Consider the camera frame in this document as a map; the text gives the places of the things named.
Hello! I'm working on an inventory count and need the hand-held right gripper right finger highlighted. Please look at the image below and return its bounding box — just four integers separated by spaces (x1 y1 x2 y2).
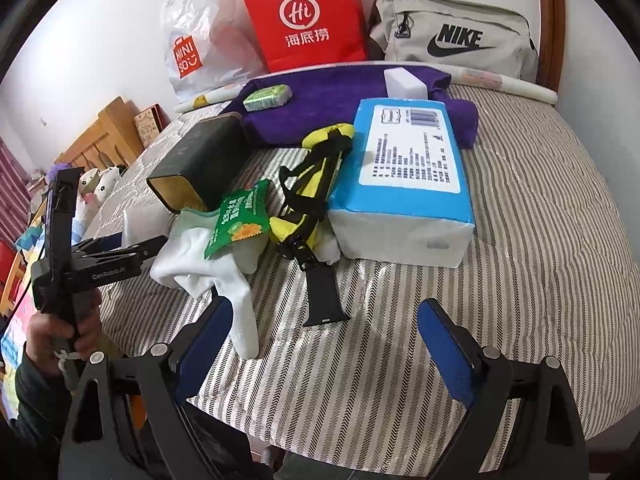
416 298 591 480

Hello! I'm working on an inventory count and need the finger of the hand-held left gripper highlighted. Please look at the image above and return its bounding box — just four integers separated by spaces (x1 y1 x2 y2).
74 239 123 257
119 235 168 261

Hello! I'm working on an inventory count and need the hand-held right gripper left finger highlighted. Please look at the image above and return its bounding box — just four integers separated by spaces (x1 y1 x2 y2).
60 296 251 480

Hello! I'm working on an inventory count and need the plain white sock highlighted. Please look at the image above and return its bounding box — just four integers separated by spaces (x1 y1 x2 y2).
190 230 273 359

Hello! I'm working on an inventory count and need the white sock with green cuff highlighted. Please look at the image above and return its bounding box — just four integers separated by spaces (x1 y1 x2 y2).
150 207 226 292

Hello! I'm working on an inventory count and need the person's left forearm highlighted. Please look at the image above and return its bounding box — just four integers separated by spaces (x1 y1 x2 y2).
12 345 76 443

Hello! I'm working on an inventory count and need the person's left hand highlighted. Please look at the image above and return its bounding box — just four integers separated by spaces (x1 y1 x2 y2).
25 292 103 376

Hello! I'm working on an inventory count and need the white plush toy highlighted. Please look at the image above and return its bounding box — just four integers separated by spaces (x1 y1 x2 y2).
77 165 123 207

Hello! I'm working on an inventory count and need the red striped curtain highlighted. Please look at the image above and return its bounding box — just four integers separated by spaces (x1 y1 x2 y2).
0 140 33 246

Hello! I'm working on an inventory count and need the green snack packet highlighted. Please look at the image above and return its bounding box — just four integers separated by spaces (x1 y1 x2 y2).
204 180 271 261

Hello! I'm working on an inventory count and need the dark tin box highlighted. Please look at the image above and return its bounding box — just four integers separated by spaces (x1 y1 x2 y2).
146 112 248 213

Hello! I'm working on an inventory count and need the printed cardboard box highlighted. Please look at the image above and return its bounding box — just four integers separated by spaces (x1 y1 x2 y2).
132 103 166 148

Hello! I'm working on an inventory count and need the black watch band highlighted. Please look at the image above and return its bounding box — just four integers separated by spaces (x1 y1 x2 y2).
292 245 344 328

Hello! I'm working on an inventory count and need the blue tissue pack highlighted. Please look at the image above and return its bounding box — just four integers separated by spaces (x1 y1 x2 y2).
327 97 476 268

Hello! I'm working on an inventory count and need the striped bed sheet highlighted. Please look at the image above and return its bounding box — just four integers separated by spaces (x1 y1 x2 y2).
75 85 621 466

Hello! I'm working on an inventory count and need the small green wrapped packet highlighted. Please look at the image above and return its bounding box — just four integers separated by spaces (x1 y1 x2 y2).
243 84 293 112

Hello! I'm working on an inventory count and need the purple towel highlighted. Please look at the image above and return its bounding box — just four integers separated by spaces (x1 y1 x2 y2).
220 67 481 151

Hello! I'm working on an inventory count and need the white plastic shopping bag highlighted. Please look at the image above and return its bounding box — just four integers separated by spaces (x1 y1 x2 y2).
159 0 266 106

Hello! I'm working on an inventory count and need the red paper bag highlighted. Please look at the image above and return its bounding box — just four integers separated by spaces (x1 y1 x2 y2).
237 0 368 75

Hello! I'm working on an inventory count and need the white eraser block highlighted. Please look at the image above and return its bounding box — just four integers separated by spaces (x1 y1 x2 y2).
384 67 430 98

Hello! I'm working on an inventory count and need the white printed paper roll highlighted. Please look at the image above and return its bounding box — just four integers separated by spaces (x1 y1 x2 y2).
175 60 558 113

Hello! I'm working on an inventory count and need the grey waist bag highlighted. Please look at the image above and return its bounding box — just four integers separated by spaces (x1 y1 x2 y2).
369 0 541 81

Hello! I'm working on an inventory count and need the brown wooden headboard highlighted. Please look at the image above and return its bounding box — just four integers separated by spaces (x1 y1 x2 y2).
535 0 568 93

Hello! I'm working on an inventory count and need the light wooden bed frame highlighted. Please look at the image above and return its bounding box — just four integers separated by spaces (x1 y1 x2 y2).
55 96 146 171

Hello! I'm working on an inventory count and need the yellow and black wrist strap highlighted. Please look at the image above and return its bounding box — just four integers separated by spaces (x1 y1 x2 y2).
270 122 356 261

